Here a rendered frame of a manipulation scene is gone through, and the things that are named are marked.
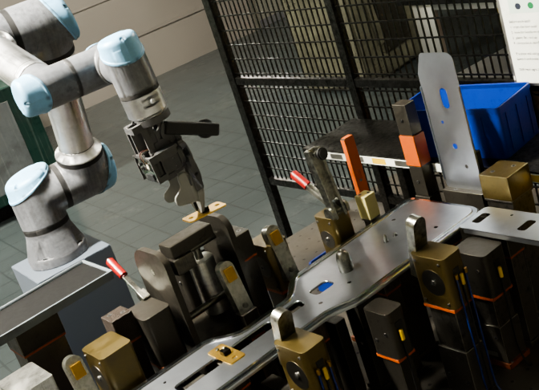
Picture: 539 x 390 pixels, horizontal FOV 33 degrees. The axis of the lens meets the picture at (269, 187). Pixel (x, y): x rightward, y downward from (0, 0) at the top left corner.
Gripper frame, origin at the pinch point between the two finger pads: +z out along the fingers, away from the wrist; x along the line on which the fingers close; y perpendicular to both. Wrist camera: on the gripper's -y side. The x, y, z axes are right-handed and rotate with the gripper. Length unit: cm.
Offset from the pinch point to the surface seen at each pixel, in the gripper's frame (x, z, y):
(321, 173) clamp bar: -16.7, 16.2, -37.0
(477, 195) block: 2, 34, -63
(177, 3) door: -713, 83, -358
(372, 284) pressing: 10.0, 31.1, -23.3
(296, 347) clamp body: 20.9, 25.1, 2.8
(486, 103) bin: -15, 24, -88
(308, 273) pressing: -8.2, 30.7, -20.0
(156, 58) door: -713, 123, -311
